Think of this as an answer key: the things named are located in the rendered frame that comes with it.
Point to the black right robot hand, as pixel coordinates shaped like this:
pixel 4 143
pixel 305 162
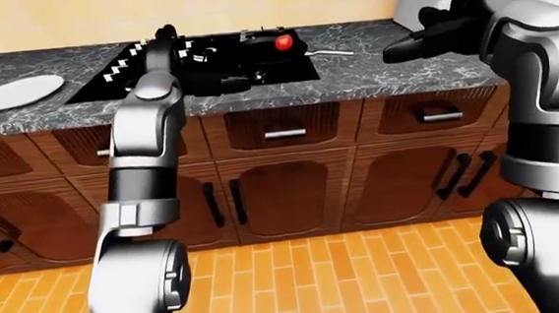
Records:
pixel 458 29

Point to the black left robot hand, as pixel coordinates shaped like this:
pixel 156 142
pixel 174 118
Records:
pixel 215 85

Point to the red tomato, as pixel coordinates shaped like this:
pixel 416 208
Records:
pixel 283 43

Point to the white round plate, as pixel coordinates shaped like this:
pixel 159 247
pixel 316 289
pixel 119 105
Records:
pixel 18 93

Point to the black cooktop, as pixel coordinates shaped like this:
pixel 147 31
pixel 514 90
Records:
pixel 288 72

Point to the white cooktop knob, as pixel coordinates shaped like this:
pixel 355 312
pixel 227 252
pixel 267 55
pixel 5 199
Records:
pixel 107 78
pixel 125 60
pixel 116 69
pixel 133 51

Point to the brown wooden kitchen cabinet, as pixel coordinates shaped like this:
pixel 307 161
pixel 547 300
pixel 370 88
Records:
pixel 309 162

